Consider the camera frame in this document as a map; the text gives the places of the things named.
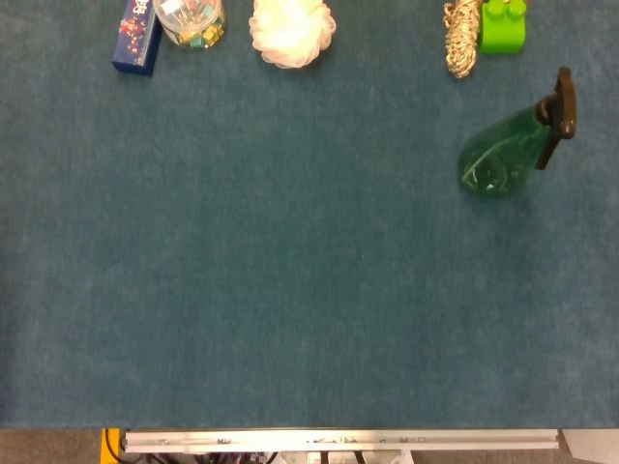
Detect green spray bottle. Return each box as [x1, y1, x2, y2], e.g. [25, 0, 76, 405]
[457, 66, 578, 200]

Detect blue felt table cloth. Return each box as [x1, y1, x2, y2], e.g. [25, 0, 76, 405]
[0, 0, 619, 430]

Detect white mesh bath sponge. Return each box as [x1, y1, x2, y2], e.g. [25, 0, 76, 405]
[248, 0, 338, 70]

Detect clear jar of binder clips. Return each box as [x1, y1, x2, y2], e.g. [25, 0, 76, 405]
[152, 0, 227, 51]

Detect dark blue printed box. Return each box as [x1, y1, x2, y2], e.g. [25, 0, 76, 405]
[111, 0, 164, 77]

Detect green toy building block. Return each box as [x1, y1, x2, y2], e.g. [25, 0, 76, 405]
[479, 0, 527, 55]

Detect aluminium profile rail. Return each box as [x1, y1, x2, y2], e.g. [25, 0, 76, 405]
[119, 428, 566, 454]

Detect coiled beige patterned rope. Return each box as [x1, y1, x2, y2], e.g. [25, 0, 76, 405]
[443, 0, 484, 79]

